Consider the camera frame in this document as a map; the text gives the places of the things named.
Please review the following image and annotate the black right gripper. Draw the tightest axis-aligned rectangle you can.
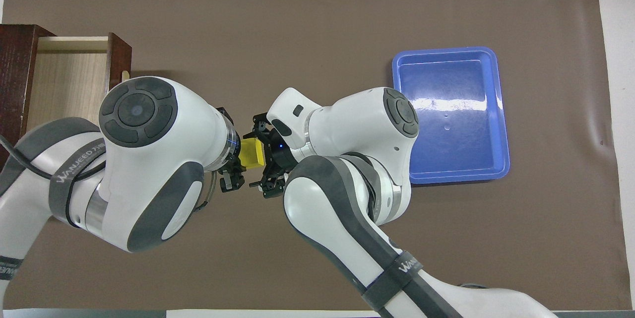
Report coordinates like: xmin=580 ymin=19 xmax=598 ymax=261
xmin=250 ymin=129 xmax=299 ymax=199

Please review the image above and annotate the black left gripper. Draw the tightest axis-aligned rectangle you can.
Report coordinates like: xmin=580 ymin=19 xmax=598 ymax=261
xmin=217 ymin=107 xmax=272 ymax=193

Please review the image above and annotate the yellow cube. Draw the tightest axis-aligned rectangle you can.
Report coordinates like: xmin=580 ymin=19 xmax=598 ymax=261
xmin=240 ymin=138 xmax=266 ymax=168

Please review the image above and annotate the wooden drawer with white handle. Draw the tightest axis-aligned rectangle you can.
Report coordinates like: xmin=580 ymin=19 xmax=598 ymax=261
xmin=25 ymin=33 xmax=132 ymax=132

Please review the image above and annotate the brown table mat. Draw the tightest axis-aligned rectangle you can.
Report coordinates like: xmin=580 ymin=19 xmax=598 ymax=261
xmin=0 ymin=0 xmax=621 ymax=311

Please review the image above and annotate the blue plastic tray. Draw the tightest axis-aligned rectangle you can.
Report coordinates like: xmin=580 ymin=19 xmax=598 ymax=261
xmin=391 ymin=46 xmax=511 ymax=185

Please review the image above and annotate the dark wooden cabinet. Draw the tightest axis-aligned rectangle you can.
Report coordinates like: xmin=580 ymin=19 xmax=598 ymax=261
xmin=0 ymin=24 xmax=58 ymax=170

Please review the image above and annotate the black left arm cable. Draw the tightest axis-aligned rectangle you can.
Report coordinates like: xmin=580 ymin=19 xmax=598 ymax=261
xmin=0 ymin=134 xmax=107 ymax=182

